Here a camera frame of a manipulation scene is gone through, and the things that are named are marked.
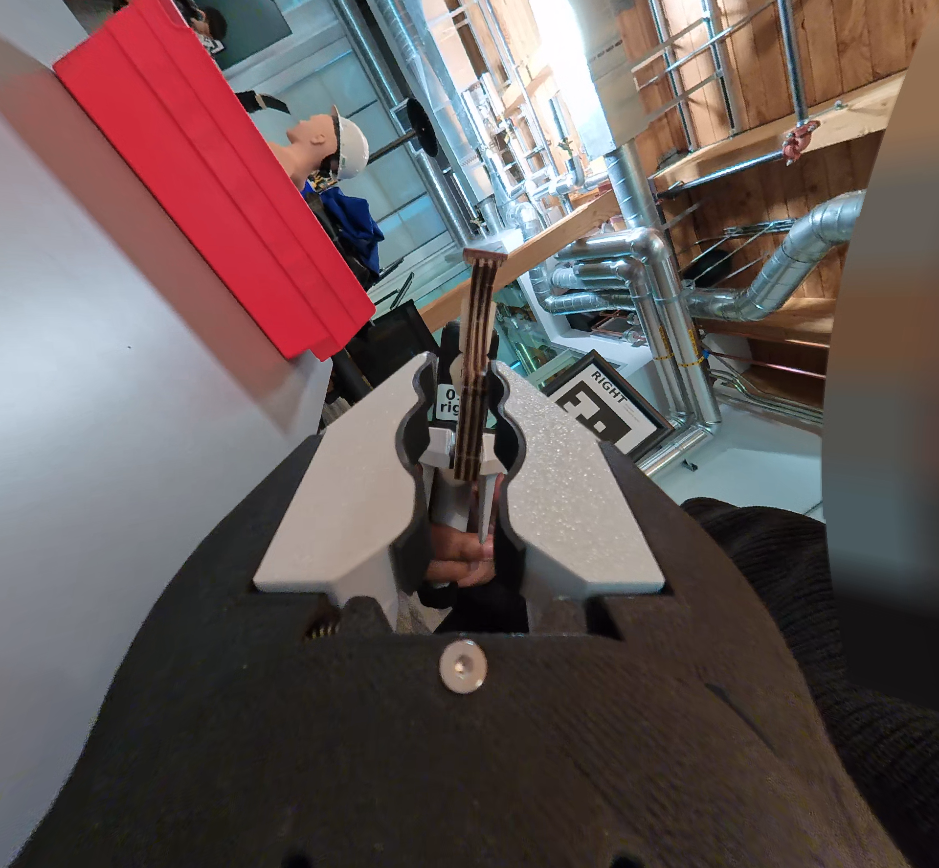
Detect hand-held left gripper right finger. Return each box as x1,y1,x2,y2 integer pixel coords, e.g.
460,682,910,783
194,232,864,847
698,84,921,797
488,360,666,630

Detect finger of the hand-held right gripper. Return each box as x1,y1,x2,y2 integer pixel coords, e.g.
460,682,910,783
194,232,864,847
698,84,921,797
475,442,509,546
422,428,472,529

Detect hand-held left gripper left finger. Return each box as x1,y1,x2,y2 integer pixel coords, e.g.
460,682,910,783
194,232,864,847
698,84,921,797
253,351,440,628

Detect laser-cut wooden model part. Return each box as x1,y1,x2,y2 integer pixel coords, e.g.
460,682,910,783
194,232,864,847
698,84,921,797
453,248,507,481

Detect grey desk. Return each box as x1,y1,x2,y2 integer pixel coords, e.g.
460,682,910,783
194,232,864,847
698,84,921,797
0,0,335,862

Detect person's right hand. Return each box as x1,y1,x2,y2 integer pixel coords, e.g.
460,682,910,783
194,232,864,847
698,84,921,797
425,525,497,588

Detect black office chair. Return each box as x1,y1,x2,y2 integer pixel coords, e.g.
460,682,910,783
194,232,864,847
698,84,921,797
330,299,441,407

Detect framed marker poster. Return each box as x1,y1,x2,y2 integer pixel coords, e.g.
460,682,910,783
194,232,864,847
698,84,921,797
539,350,673,459

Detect wooden beam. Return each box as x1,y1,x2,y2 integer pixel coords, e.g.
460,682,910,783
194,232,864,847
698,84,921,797
370,189,625,333

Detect silver insulated pipes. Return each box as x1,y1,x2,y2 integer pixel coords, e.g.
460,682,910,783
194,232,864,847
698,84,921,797
543,149,723,476

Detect black disc on rod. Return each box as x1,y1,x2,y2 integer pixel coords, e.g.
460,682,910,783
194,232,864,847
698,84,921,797
370,97,443,166

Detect mannequin with white helmet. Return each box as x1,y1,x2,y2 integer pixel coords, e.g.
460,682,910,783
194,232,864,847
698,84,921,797
268,108,371,191

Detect red plastic bin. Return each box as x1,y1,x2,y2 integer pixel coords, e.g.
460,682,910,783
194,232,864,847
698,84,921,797
53,0,377,361

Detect silver ventilation duct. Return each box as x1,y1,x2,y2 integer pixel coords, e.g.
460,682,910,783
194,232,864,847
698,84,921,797
690,189,868,323

